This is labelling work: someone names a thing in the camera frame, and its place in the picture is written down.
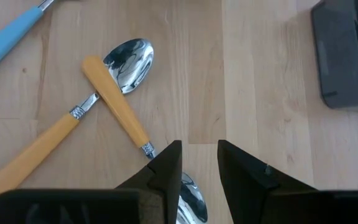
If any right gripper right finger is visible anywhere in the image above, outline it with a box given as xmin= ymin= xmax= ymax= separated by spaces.
xmin=218 ymin=139 xmax=316 ymax=224

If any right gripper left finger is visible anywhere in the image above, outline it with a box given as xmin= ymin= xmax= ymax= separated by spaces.
xmin=115 ymin=139 xmax=183 ymax=224

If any light blue handled spoon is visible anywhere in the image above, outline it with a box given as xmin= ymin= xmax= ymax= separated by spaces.
xmin=0 ymin=0 xmax=55 ymax=78

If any grey translucent plastic bin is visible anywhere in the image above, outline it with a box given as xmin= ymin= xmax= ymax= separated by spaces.
xmin=311 ymin=0 xmax=358 ymax=110

